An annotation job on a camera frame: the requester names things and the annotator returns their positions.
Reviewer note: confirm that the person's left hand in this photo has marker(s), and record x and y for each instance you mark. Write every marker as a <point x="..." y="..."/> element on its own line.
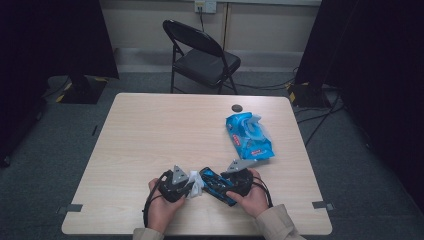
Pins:
<point x="161" y="213"/>

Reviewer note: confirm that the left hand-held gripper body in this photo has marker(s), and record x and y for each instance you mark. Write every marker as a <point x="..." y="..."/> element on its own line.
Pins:
<point x="175" y="190"/>

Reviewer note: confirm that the small black floor strip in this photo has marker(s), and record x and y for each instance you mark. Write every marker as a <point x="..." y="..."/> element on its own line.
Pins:
<point x="94" y="130"/>

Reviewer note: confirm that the person's right hand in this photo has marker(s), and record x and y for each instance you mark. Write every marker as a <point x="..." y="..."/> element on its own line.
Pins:
<point x="255" y="201"/>

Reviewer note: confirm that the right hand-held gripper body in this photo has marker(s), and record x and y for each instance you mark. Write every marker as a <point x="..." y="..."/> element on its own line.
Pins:
<point x="238" y="181"/>

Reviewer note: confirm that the white wet wipe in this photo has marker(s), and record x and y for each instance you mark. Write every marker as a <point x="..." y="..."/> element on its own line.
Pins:
<point x="196" y="185"/>

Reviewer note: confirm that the blue toy car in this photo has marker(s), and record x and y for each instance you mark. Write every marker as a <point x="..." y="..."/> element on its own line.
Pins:
<point x="213" y="186"/>

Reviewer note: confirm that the dark curtain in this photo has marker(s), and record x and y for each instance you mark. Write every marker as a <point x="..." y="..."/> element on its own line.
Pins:
<point x="376" y="66"/>
<point x="50" y="33"/>

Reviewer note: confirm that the black folding chair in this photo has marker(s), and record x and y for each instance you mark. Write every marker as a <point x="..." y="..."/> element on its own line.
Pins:
<point x="206" y="65"/>

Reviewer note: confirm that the beige wall conduit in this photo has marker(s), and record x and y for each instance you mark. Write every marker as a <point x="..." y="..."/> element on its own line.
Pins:
<point x="226" y="26"/>

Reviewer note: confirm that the grey tape strip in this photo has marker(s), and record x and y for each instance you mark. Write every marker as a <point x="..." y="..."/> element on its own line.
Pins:
<point x="71" y="208"/>
<point x="321" y="205"/>

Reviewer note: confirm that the black stand base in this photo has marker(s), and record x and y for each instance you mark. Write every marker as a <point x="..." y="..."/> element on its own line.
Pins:
<point x="308" y="96"/>
<point x="81" y="91"/>

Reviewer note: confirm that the blue wet wipes pack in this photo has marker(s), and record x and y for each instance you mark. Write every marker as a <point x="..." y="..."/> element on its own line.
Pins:
<point x="251" y="140"/>

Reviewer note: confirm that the white wall socket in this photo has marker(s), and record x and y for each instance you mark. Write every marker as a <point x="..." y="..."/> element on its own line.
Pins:
<point x="206" y="6"/>

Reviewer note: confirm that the dark round table grommet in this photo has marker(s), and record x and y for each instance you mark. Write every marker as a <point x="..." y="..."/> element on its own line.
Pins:
<point x="237" y="108"/>

